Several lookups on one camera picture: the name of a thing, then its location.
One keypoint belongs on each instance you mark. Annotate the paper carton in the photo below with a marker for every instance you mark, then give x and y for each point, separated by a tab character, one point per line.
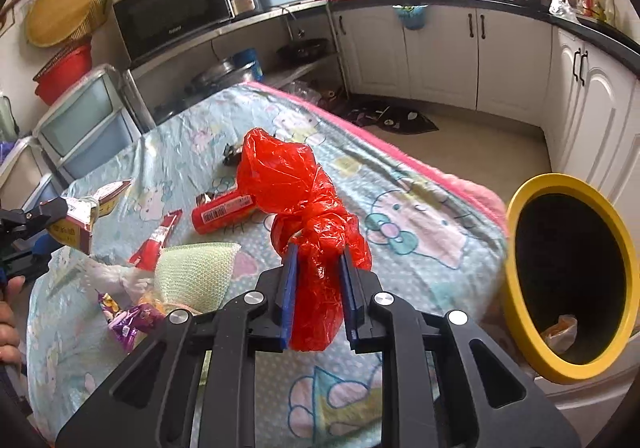
75	228

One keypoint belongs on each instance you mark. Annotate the printed cartoon blanket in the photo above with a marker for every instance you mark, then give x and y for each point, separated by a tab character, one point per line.
415	228

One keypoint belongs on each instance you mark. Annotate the blue tin can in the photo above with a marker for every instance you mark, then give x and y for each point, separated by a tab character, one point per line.
248	63

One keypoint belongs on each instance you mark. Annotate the purple snack wrapper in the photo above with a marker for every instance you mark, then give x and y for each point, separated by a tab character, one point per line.
125	323

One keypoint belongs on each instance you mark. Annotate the clear plastic bag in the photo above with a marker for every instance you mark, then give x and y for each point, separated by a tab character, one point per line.
564	7

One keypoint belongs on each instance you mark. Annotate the dark floor mat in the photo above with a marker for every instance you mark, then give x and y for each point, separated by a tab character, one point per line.
395	117

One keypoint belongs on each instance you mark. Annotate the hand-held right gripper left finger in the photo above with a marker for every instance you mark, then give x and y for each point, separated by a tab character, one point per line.
290	298

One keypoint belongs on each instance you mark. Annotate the red plastic bag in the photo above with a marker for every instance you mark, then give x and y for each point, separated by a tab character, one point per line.
300	188

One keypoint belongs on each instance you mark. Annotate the white kitchen cabinets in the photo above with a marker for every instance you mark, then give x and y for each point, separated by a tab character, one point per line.
440	57

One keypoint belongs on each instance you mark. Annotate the black frying pan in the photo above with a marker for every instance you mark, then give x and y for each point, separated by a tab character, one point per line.
302	50

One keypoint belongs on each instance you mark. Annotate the yellow rimmed trash bin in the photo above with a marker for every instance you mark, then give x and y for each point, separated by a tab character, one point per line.
515	238

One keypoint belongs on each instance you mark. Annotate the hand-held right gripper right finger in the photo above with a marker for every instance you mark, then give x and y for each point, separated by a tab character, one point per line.
350	303

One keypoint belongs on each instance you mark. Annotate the red bottle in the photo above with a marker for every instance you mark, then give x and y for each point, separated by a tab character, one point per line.
225	214

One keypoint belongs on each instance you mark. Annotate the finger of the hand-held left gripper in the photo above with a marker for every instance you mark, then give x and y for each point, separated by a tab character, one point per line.
22	255
30	219

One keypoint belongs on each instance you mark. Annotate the small black wrapper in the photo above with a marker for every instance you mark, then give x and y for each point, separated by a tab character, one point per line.
231	155

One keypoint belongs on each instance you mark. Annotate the green mesh cloth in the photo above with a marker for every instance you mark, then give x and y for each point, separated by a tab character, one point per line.
197	273

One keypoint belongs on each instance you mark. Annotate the red snack wrapper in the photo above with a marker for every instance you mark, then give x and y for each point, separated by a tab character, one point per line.
157	240

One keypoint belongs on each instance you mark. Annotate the person's left hand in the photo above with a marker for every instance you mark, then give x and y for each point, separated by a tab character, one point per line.
9	333

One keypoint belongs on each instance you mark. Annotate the red plastic bucket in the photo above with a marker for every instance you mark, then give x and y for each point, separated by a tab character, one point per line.
65	75

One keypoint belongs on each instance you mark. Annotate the round bamboo tray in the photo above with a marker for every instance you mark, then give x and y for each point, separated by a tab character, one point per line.
57	12

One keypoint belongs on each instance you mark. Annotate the blue hanging basket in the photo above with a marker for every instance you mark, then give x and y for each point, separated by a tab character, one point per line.
410	17

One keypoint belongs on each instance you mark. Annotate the black microwave oven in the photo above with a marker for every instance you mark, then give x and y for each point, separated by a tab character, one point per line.
170	12

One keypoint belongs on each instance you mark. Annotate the metal pot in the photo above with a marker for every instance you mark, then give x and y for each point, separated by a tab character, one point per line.
220	75

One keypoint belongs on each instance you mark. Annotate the plastic drawer unit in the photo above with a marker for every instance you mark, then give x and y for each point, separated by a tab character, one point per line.
85	122

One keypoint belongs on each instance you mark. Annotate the metal shelf rack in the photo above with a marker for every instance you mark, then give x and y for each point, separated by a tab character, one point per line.
310	72

